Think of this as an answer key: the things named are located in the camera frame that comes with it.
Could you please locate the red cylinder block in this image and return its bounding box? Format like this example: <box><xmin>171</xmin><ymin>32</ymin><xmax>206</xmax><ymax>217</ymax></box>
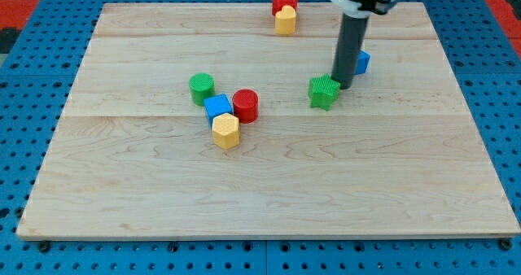
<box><xmin>232</xmin><ymin>89</ymin><xmax>259</xmax><ymax>124</ymax></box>

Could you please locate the yellow hexagon block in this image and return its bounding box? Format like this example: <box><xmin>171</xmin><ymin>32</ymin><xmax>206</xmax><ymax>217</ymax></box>
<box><xmin>212</xmin><ymin>113</ymin><xmax>240</xmax><ymax>150</ymax></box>

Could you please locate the blue cube block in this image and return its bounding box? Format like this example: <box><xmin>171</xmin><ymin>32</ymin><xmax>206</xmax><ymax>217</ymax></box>
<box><xmin>203</xmin><ymin>94</ymin><xmax>233</xmax><ymax>126</ymax></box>

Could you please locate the green star block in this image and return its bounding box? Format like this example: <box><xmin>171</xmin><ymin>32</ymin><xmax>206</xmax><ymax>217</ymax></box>
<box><xmin>308</xmin><ymin>74</ymin><xmax>340</xmax><ymax>111</ymax></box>

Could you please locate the green cylinder block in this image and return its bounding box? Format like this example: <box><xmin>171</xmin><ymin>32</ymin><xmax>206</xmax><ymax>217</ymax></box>
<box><xmin>189</xmin><ymin>73</ymin><xmax>215</xmax><ymax>106</ymax></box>

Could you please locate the yellow heart block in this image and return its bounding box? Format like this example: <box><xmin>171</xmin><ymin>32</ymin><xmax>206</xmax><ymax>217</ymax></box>
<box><xmin>274</xmin><ymin>5</ymin><xmax>296</xmax><ymax>35</ymax></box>

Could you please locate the blue block behind rod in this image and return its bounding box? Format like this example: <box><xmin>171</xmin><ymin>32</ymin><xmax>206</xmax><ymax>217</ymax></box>
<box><xmin>355</xmin><ymin>50</ymin><xmax>371</xmax><ymax>75</ymax></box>

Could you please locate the red star block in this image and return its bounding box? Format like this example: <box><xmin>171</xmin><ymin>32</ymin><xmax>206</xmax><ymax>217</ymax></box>
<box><xmin>272</xmin><ymin>0</ymin><xmax>299</xmax><ymax>15</ymax></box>

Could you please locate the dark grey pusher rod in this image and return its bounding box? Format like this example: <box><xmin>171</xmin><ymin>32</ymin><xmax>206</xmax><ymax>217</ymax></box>
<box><xmin>331</xmin><ymin>15</ymin><xmax>369</xmax><ymax>89</ymax></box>

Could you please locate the light wooden board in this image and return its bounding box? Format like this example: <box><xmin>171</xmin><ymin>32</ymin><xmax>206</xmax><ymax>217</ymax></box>
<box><xmin>16</xmin><ymin>2</ymin><xmax>520</xmax><ymax>241</ymax></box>

